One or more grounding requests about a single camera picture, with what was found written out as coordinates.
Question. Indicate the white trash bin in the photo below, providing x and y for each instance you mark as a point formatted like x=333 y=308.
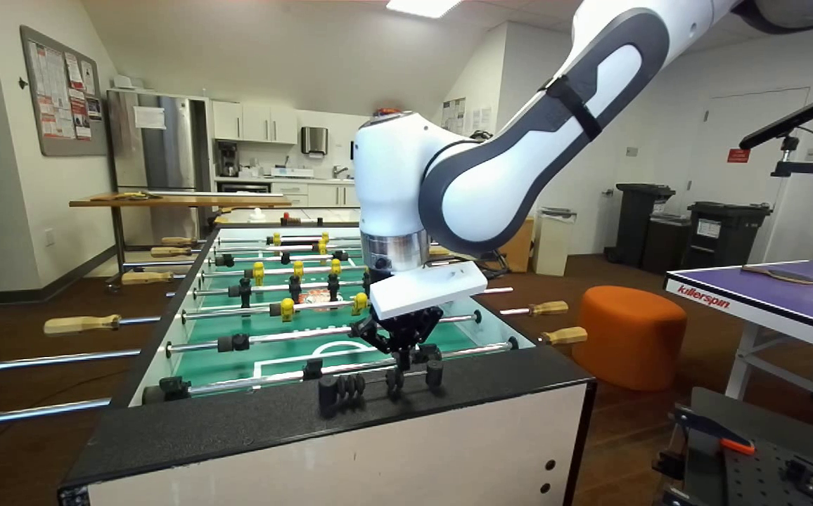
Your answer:
x=556 y=243

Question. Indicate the tall black trash bin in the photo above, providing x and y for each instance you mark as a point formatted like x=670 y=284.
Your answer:
x=643 y=219

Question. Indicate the rod with five black players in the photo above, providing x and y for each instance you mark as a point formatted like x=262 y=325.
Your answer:
x=244 y=291

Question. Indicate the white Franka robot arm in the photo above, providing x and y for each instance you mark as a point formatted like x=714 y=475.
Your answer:
x=520 y=159

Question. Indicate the stainless steel refrigerator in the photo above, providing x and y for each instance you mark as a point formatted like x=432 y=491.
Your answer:
x=157 y=143

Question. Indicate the wide black trash bin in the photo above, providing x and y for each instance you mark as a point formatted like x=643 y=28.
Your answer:
x=728 y=229

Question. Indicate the foosball table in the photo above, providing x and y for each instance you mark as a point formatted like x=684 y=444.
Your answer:
x=331 y=460

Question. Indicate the white door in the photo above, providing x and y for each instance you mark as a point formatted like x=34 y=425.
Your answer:
x=752 y=122

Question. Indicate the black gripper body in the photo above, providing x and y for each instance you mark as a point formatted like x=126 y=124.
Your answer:
x=409 y=329

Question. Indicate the black knob on plate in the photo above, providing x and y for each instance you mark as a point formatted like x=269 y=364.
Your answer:
x=812 y=479

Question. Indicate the grey perforated metal plate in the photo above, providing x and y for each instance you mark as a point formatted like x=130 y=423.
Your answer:
x=780 y=440

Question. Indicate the light wood table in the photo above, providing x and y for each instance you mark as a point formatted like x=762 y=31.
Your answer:
x=295 y=218

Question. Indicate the brown wooden cabinet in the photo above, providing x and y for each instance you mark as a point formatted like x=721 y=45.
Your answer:
x=520 y=249

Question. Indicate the red item on cabinet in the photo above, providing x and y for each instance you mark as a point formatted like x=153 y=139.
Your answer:
x=386 y=111

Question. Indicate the rod with two black players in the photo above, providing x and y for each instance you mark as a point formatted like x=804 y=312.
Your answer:
x=236 y=343

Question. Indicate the white upper kitchen cabinets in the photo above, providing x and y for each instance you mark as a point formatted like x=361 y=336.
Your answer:
x=255 y=122

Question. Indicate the rod with five yellow players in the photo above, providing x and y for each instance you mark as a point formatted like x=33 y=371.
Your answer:
x=257 y=270

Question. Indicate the steel paper towel dispenser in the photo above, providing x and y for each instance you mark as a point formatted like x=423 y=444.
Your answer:
x=313 y=142

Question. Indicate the ceiling light panel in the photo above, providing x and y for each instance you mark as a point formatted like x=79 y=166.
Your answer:
x=423 y=6

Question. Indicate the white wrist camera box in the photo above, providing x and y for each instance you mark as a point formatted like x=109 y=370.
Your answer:
x=430 y=288

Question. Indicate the long wooden table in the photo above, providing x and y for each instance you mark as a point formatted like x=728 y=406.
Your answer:
x=181 y=200

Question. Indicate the small black trash bin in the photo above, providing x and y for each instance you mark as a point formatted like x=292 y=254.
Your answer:
x=667 y=243

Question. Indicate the white kitchen counter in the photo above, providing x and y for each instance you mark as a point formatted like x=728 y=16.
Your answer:
x=310 y=191

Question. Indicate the goalie rod with black players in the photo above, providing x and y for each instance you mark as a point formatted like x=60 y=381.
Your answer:
x=313 y=370

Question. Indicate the ping pong paddle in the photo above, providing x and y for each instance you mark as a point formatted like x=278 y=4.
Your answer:
x=777 y=273

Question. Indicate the rod with two yellow players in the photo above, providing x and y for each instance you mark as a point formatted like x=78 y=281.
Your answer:
x=323 y=249

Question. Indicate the purple ping pong table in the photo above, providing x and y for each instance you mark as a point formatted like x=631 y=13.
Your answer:
x=800 y=297

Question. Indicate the rod with three black players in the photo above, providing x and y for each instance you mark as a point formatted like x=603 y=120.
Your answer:
x=224 y=260

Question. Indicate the rod with three yellow players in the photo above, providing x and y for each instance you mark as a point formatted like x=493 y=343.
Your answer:
x=286 y=308

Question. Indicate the orange round stool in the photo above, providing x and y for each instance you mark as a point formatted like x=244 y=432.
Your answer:
x=631 y=337

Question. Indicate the black camera on stand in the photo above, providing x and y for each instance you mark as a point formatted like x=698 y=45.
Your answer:
x=786 y=122

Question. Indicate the red tag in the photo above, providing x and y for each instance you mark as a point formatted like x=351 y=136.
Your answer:
x=738 y=156

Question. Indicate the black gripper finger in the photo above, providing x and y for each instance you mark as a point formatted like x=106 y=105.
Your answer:
x=435 y=370
x=396 y=381

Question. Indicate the grey bulletin board with papers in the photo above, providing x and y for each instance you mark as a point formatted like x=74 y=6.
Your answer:
x=64 y=91

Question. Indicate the black coffee machine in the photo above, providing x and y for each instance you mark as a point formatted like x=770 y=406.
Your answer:
x=226 y=159

